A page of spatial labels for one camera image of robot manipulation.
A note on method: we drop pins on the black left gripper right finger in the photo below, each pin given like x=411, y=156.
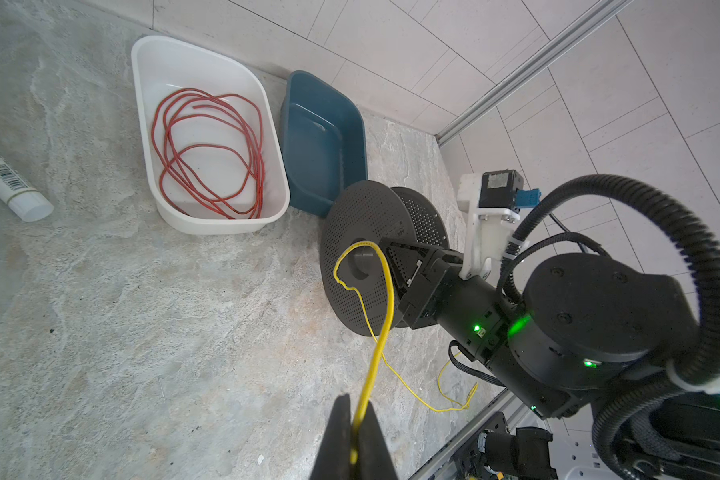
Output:
x=374, y=460

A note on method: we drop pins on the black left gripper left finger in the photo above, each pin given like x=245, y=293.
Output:
x=333, y=457

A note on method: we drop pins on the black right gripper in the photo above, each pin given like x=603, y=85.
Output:
x=431, y=293

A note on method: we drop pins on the grey perforated cable spool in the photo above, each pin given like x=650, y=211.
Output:
x=353, y=280

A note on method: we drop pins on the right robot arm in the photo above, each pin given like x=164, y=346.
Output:
x=589, y=331

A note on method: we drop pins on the teal plastic bin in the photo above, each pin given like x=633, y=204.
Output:
x=322, y=141

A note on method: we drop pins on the white plastic bin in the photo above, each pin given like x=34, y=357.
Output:
x=211, y=151

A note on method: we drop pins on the aluminium corner profile right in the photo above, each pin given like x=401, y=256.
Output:
x=591, y=20

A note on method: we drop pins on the white tube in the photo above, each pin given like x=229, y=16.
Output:
x=25, y=201

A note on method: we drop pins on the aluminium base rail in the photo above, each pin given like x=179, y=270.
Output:
x=495, y=445

